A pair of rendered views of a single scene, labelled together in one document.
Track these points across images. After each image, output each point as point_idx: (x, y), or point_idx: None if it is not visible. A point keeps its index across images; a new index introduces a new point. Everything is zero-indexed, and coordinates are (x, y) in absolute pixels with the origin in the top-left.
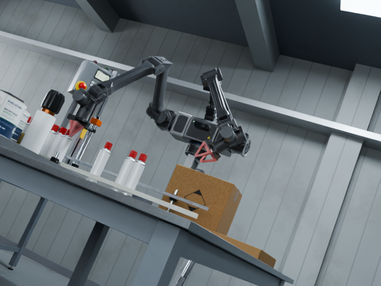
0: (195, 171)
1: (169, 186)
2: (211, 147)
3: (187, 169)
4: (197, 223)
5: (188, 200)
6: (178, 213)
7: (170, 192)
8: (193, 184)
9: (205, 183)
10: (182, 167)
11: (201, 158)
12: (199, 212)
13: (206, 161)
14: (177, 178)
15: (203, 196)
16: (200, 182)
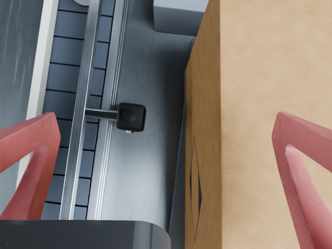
0: (218, 131)
1: (196, 46)
2: None
3: (215, 74)
4: (186, 217)
5: (193, 158)
6: (187, 140)
7: (193, 67)
8: (203, 156)
9: (208, 229)
10: (216, 26)
11: (289, 124)
12: (190, 220)
13: (286, 191)
14: (203, 53)
15: (198, 225)
16: (208, 197)
